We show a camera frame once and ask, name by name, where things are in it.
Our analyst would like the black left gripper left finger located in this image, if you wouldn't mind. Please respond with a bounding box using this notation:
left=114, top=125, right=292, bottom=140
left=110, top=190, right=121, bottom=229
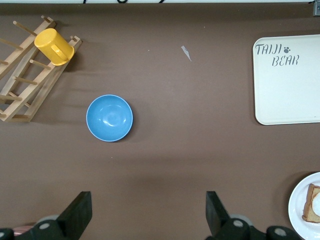
left=14, top=191, right=93, bottom=240

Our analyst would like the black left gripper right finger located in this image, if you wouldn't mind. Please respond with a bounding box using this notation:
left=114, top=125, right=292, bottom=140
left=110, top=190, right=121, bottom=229
left=205, top=191, right=266, bottom=240

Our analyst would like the round white plate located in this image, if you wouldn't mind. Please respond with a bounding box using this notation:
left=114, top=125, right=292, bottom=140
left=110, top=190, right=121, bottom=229
left=287, top=171, right=320, bottom=240

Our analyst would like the toast slice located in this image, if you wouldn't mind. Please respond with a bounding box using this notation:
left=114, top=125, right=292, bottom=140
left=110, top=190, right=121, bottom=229
left=301, top=183, right=320, bottom=223

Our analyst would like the fried egg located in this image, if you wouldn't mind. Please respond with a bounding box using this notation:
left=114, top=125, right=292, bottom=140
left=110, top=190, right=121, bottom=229
left=312, top=193, right=320, bottom=217

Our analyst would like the pink bowl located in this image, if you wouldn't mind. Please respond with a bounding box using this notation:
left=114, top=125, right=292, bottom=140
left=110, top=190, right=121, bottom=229
left=12, top=223, right=38, bottom=237

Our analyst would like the blue bowl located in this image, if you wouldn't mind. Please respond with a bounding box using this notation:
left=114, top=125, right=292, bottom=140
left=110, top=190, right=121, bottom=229
left=85, top=94, right=134, bottom=143

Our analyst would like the wooden peg drying rack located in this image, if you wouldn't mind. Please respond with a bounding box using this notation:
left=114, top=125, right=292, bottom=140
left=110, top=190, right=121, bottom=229
left=0, top=15, right=82, bottom=123

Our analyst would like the cream bear print tray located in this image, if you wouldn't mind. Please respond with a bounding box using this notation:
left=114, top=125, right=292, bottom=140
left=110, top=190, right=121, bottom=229
left=252, top=34, right=320, bottom=126

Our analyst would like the small white tape scrap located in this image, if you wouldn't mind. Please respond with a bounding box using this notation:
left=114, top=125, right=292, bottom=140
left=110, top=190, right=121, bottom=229
left=181, top=45, right=193, bottom=62

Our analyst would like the yellow plastic mug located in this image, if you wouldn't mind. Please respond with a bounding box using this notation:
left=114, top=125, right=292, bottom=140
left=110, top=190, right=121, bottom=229
left=34, top=27, right=76, bottom=67

